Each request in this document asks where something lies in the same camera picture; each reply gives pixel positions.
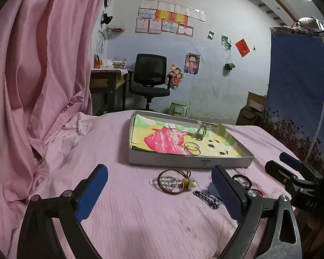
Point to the pink curtain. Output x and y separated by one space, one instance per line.
45 63

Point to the black office chair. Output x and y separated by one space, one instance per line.
149 78

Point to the orange pen holder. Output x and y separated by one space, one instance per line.
97 61

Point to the round wall clock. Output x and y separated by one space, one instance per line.
107 3

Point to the colourful painted paper liner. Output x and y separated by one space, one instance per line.
168 138

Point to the shallow grey cardboard tray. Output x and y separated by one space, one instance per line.
143 158

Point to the blue starry fabric wardrobe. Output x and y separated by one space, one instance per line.
294 110

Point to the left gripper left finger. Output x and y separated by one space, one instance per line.
38 237

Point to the dark storage bin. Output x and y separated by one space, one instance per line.
249 116

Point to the white plastic hair clip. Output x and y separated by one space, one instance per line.
155 182

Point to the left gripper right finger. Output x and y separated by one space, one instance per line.
280 238

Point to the cartoon poster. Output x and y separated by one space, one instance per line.
176 74
192 63

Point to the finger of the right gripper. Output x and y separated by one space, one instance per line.
280 174
307 172

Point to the person's right hand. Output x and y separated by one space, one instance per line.
316 224

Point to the wooden desk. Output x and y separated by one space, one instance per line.
111 85

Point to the books stack on desk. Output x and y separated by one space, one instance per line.
113 64

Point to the wall certificates cluster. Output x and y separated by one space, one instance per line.
156 17

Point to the cardboard box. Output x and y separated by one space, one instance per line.
256 101

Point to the green plastic stool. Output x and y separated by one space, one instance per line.
178 108

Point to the small photo on wall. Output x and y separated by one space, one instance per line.
210 35

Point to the cartoon poster lower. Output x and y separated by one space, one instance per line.
176 74

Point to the cartoon poster upper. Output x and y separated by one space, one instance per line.
192 63

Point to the red paper square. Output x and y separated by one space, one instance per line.
242 47

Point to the light blue claw hair clip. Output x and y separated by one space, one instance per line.
212 190

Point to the black wall lamp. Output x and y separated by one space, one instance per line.
106 19

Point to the green photos on wall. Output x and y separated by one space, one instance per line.
226 43

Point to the green hanging ornament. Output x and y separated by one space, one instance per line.
229 65

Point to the silver wire bangles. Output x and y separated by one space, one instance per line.
192 148

